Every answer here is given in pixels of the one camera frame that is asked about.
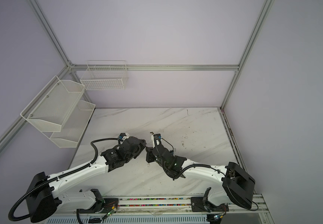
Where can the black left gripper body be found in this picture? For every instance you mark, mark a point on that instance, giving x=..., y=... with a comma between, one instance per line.
x=138, y=151

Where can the lower white mesh shelf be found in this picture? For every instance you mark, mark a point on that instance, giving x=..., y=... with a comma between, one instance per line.
x=75, y=126

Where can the upper white mesh shelf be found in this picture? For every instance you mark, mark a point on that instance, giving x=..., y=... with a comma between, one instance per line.
x=52, y=107

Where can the white mesh shelf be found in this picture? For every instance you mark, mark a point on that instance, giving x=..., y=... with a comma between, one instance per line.
x=52, y=107
x=75, y=126

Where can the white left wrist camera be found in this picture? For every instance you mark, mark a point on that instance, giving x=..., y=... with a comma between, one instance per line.
x=123, y=136

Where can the aluminium frame profiles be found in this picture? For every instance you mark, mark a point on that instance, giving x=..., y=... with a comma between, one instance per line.
x=16, y=126

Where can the white wire wall basket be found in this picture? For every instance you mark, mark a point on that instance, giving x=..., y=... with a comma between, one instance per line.
x=105, y=75

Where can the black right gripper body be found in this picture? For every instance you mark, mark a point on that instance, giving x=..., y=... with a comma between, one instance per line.
x=151, y=157

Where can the base rail with cable tray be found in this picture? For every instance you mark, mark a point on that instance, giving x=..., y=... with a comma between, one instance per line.
x=168, y=210

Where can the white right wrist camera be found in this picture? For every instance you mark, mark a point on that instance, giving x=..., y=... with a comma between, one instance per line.
x=156, y=139

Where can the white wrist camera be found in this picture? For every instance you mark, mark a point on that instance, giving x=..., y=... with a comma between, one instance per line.
x=123, y=136
x=156, y=139

